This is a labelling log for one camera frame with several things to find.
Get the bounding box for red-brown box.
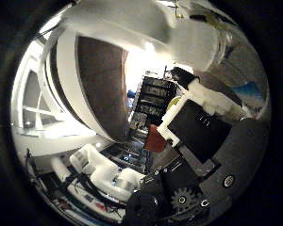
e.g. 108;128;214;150
143;124;168;153

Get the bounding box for black shelf rack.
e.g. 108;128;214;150
128;74;177;127

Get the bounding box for blue bin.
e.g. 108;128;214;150
126;89;137;101

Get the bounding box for white window frame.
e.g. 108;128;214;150
10;55;67;137

